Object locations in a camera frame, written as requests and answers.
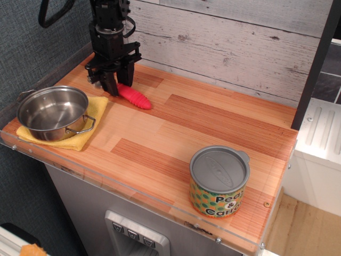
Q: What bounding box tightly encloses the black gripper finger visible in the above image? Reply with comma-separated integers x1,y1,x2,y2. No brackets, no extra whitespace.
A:
116,61,134,86
100,71,119,97

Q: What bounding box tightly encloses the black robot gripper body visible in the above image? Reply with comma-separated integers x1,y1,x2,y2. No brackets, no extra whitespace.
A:
85,25,142,84

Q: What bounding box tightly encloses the red handled metal spoon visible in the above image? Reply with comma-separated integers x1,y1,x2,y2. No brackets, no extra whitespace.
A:
117,83,152,109

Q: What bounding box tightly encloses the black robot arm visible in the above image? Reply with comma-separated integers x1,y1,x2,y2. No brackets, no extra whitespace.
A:
85,1,142,96

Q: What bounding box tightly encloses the yellow rag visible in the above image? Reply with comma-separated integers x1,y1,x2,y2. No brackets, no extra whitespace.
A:
16,95,109,152

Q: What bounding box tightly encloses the stainless steel pot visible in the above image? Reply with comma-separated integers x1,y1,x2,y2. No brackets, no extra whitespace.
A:
17,85,96,141

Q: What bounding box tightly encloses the peas and carrots can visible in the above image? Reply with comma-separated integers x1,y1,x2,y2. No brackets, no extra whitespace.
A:
189,145,250,218

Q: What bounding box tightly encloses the silver toy fridge dispenser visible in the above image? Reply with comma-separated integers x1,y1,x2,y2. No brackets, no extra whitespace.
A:
104,210,171,255

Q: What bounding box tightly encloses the orange cloth at corner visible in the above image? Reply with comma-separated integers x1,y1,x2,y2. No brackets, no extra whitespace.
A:
19,244,47,256

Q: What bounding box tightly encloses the white toy sink unit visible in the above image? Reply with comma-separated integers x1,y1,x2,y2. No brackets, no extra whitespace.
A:
281,38,341,217

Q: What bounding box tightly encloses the black left shelf post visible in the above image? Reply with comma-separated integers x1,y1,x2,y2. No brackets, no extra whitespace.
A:
88,0,96,51

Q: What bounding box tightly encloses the black shelf post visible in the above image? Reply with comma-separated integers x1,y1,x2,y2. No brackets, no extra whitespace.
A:
88,0,96,51
291,0,340,131

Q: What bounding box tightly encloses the black sleeved cable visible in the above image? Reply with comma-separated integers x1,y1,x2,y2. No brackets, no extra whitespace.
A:
38,0,78,29

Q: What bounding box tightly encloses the black right shelf post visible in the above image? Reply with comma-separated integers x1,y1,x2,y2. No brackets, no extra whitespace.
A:
291,0,340,131

